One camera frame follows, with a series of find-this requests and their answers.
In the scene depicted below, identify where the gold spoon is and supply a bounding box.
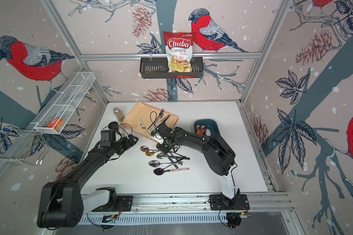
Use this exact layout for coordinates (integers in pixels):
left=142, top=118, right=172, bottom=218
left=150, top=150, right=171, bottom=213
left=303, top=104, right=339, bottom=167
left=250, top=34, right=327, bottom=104
left=145, top=150, right=160, bottom=157

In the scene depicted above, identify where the rainbow purple spoon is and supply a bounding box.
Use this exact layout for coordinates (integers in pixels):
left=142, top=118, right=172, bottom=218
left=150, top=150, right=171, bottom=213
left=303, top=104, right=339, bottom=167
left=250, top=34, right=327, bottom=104
left=201, top=125, right=207, bottom=132

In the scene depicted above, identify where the teal plastic storage box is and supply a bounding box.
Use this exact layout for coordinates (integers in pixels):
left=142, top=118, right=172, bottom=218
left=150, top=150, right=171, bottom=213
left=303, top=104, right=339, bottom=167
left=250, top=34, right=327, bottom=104
left=194, top=119, right=220, bottom=136

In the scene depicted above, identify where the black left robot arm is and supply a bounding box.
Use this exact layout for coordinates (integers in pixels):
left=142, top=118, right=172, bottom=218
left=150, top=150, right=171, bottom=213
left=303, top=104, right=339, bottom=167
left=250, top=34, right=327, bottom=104
left=37, top=130, right=139, bottom=229

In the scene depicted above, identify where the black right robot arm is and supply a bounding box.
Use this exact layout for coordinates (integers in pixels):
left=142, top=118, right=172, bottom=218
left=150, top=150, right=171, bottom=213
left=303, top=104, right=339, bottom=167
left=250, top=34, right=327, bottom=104
left=151, top=122, right=238, bottom=200

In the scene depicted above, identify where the small red box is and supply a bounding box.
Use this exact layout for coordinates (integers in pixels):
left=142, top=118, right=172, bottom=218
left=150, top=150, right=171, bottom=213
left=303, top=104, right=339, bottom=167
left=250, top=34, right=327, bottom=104
left=46, top=118, right=64, bottom=131

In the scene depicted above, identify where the black round lid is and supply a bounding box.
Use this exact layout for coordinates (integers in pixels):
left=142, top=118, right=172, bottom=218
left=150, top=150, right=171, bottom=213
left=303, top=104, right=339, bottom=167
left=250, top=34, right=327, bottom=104
left=108, top=121, right=119, bottom=130

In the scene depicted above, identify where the silver fork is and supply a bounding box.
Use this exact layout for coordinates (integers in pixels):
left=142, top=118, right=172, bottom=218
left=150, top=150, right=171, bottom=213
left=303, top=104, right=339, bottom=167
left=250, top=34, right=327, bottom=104
left=148, top=109, right=164, bottom=131

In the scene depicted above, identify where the brown spice jar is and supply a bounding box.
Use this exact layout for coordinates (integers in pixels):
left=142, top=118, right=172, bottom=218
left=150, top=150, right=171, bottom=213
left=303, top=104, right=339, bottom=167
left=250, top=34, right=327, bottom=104
left=113, top=107, right=125, bottom=122

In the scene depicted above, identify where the peach cloth napkin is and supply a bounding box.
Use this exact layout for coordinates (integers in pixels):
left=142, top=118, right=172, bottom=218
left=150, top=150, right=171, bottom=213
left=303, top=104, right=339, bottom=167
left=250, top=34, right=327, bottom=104
left=122, top=102, right=161, bottom=141

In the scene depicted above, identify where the red Chuba chips bag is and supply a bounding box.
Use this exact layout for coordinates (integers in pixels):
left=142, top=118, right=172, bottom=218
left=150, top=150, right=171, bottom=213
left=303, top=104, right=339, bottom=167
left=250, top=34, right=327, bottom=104
left=163, top=31, right=194, bottom=72

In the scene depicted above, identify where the silver spoon black handle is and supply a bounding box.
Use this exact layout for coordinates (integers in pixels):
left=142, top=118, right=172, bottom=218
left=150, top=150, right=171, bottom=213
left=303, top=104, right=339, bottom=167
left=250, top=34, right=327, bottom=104
left=156, top=153, right=190, bottom=160

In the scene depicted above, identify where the purple spoon pink handle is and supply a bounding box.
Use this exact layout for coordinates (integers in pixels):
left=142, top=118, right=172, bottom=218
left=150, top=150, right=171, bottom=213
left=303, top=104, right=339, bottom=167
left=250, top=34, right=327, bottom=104
left=154, top=167, right=190, bottom=176

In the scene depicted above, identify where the gold cream handled knife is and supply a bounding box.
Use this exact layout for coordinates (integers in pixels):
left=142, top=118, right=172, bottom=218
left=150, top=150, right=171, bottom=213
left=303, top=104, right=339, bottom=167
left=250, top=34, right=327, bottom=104
left=138, top=117, right=152, bottom=139

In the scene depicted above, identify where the clear wire wall shelf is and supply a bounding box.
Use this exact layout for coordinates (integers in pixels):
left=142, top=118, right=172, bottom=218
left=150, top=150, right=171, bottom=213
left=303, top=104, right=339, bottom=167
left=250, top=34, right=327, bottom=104
left=34, top=71, right=96, bottom=135

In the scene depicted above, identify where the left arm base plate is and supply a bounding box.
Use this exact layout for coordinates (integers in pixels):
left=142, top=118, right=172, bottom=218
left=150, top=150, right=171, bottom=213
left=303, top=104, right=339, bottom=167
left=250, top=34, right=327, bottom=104
left=92, top=195, right=133, bottom=212

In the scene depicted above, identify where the wire hook rack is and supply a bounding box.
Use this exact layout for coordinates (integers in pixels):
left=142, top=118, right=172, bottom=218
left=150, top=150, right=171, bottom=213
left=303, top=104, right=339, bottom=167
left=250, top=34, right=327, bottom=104
left=0, top=126, right=50, bottom=166

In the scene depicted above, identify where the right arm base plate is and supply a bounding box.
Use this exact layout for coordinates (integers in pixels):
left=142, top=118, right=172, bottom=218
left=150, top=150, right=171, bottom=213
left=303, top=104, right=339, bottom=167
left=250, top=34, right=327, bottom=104
left=208, top=194, right=250, bottom=211

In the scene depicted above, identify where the black wall basket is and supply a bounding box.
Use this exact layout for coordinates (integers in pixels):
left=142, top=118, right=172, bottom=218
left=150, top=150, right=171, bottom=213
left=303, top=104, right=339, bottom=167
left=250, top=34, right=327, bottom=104
left=140, top=57, right=204, bottom=79

